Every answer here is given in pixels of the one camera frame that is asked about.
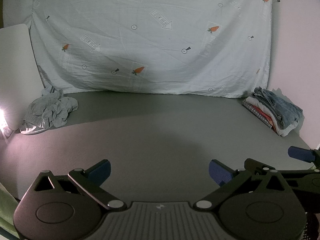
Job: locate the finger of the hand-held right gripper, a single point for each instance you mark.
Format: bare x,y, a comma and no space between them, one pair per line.
255,165
301,154

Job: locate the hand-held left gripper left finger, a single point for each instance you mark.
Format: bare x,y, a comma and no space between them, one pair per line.
100,171

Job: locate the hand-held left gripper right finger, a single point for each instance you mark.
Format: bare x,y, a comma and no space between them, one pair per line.
220,172

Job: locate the grey cotton garment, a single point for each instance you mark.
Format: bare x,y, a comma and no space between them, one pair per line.
60,110

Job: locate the folded blue jeans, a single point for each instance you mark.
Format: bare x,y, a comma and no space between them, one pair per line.
280,105

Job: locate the grey shorts with white waistband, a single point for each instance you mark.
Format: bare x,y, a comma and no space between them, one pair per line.
33,120

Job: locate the light blue striped cloth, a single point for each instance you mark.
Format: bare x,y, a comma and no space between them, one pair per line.
47,90

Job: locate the green cloth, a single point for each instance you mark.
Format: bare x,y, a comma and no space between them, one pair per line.
6,210

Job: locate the white power strip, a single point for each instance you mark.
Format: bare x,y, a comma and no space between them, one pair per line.
6,130

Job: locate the white pillow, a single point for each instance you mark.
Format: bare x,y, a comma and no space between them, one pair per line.
15,75

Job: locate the carrot printed pale sheet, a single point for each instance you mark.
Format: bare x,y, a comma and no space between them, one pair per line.
155,42

